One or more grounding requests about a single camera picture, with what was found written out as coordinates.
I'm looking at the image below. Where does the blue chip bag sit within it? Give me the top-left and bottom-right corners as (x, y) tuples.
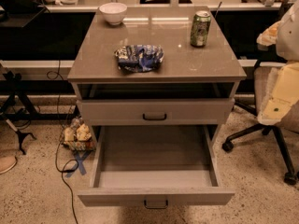
(115, 45), (164, 73)

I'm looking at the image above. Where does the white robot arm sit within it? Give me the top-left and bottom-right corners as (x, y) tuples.
(257, 0), (299, 125)

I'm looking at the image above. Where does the closed grey upper drawer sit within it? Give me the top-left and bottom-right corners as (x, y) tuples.
(77, 99), (235, 126)

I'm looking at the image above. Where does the grey drawer cabinet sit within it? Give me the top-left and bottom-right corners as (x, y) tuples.
(68, 7), (246, 142)

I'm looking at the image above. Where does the open grey middle drawer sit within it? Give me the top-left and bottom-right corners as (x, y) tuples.
(78, 125), (235, 207)

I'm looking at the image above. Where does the snack bags pile on floor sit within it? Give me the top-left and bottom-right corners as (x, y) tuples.
(63, 118), (96, 151)

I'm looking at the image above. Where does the blue tape cross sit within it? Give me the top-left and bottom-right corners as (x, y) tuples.
(65, 150), (91, 177)

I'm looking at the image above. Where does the green soda can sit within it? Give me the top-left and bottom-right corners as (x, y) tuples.
(190, 10), (211, 47)

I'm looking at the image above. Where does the white ceramic bowl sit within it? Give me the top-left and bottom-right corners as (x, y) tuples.
(99, 2), (127, 25)

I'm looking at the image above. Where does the black tripod stand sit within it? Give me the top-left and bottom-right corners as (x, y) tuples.
(0, 66), (39, 156)

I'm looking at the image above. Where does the round beige floor object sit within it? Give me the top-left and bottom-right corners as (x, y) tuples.
(0, 156), (17, 174)

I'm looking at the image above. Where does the black chair at left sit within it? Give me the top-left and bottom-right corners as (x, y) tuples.
(0, 0), (46, 28)

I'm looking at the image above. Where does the black upper drawer handle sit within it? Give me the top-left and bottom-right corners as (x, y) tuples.
(142, 113), (167, 121)

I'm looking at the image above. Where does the black drawer handle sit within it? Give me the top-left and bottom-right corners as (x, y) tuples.
(143, 200), (168, 210)
(142, 113), (167, 121)

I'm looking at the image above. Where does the black middle drawer handle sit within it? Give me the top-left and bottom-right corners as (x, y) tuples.
(143, 200), (168, 210)

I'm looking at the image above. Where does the black floor cable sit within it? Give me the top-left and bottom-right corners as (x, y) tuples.
(46, 59), (79, 224)

